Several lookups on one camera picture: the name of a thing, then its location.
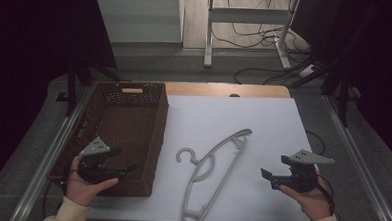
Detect black hanging cables under desk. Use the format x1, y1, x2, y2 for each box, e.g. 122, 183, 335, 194
209, 0, 292, 51

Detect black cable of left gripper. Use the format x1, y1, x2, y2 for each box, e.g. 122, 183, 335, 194
41, 162, 81, 219

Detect white metal desk frame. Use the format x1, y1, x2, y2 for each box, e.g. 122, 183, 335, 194
203, 0, 301, 73

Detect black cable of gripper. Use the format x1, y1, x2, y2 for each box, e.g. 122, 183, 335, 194
314, 173, 338, 217
41, 162, 81, 219

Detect black metal stand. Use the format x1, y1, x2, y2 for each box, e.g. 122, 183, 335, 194
54, 58, 124, 119
318, 60, 364, 129

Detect black cable loop beside table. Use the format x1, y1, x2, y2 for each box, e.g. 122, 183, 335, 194
303, 129, 327, 156

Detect person's left hand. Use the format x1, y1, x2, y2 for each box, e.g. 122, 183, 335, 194
64, 155, 121, 208

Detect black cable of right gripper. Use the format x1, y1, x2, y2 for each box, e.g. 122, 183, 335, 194
314, 173, 338, 217

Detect grey plastic clothes hanger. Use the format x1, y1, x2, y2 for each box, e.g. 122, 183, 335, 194
172, 125, 253, 221

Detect person's right hand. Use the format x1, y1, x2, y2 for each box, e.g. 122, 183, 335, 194
277, 163, 337, 221

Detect pale grey cabinet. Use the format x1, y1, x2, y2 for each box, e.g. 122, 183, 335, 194
93, 0, 187, 52

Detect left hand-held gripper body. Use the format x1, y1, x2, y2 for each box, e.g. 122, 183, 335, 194
77, 135, 121, 186

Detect black floor cable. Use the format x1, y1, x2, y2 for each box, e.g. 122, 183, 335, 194
233, 65, 289, 87

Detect dark curtain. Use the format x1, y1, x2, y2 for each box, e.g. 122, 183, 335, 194
0, 0, 121, 201
286, 0, 392, 168

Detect grey metal rail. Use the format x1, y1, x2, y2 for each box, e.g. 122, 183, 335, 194
316, 94, 392, 221
8, 82, 94, 221

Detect white table sheet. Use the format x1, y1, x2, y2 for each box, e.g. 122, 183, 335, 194
87, 89, 317, 221

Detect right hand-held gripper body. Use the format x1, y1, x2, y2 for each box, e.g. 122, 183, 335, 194
280, 147, 335, 195

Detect brown wicker basket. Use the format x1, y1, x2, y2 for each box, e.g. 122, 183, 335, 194
45, 77, 171, 200

